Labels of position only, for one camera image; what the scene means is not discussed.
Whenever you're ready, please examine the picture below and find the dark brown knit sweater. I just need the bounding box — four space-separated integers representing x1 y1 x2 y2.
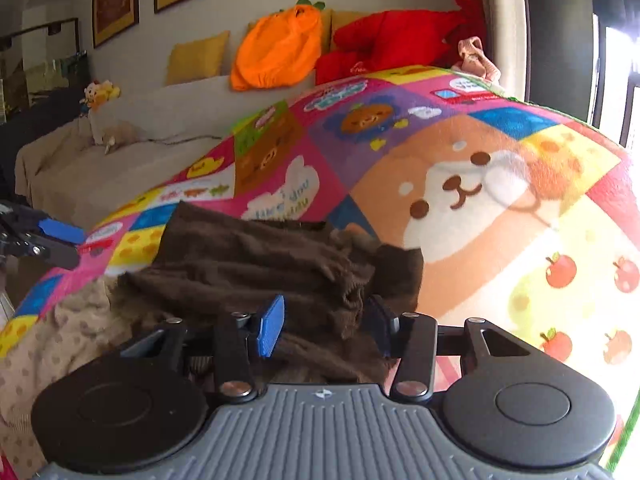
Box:
117 201 426 386

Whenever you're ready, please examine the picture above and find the olive dotted corduroy garment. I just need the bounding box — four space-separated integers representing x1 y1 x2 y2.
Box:
0 280 221 480

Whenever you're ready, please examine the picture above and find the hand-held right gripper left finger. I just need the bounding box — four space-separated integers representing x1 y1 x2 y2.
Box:
120 294 287 405

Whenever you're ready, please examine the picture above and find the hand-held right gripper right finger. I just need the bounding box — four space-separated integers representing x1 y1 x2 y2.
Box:
367 294 532 405

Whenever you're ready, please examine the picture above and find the colourful printed play mat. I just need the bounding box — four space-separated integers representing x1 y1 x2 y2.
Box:
0 62 640 466

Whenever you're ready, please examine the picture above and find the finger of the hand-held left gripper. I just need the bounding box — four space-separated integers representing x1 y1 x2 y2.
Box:
17 239 81 272
15 209 87 246

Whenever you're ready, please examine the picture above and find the yellow and white plush toy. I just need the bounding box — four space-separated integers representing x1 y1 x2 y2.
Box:
80 79 122 110

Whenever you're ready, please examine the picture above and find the bright window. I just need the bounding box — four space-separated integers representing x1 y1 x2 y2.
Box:
592 10 640 151

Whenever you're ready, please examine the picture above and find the orange pumpkin plush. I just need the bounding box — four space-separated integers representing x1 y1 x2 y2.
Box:
229 0 326 92

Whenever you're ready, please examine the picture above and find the beige plush toy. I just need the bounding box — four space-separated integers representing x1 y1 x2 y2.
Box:
91 120 146 155

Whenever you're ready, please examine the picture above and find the pink cloth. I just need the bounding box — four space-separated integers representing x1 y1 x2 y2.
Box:
450 36 502 82

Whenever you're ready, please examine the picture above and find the thin dark cable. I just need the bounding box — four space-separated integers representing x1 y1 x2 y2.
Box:
135 132 226 146

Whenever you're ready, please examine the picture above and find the yellow pillow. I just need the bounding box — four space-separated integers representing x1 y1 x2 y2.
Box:
165 30 232 86
327 10 371 53

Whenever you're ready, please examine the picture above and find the red plush toy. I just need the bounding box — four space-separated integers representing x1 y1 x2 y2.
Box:
315 0 488 86

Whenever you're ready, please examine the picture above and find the white sofa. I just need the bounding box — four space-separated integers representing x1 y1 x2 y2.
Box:
15 67 321 233

